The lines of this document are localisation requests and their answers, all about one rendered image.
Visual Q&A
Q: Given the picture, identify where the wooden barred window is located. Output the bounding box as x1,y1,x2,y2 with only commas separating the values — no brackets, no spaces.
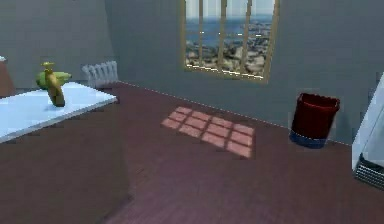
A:
180,0,281,84

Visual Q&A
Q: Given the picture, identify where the white radiator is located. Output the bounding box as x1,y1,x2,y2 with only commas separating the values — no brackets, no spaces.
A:
81,60,120,89

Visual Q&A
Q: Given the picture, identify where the dark red bin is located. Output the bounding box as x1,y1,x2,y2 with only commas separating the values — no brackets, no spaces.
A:
288,92,341,150

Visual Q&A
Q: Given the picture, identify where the green round object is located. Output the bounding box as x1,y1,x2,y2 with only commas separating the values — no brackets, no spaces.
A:
35,71,73,90

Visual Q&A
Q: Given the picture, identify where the brown counter with white top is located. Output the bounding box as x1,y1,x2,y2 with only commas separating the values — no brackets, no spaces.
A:
0,81,132,224

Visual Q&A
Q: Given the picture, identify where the white fridge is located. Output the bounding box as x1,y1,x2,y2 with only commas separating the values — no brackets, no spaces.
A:
351,71,384,192

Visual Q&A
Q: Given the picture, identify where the brown box with white top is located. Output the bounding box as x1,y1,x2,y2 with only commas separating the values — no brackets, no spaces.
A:
0,55,16,98

